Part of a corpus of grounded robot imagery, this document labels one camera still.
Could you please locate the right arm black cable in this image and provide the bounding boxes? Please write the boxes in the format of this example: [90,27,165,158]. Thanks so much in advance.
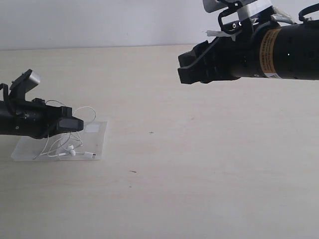
[218,0,319,34]

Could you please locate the white wired earphones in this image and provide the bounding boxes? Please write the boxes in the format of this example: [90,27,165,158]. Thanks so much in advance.
[32,100,97,161]

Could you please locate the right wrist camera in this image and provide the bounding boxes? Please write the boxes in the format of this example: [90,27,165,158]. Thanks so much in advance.
[202,0,273,21]

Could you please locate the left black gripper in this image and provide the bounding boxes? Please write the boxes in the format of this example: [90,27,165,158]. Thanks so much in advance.
[12,99,84,139]

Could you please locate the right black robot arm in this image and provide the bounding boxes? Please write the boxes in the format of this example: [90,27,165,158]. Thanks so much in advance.
[178,20,319,84]

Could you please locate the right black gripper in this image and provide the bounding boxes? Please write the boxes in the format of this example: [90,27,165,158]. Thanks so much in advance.
[177,26,264,84]

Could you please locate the translucent plastic storage case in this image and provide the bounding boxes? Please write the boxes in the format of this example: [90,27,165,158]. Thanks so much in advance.
[11,121,108,162]

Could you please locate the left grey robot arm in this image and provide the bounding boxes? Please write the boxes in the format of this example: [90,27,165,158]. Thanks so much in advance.
[0,101,84,139]

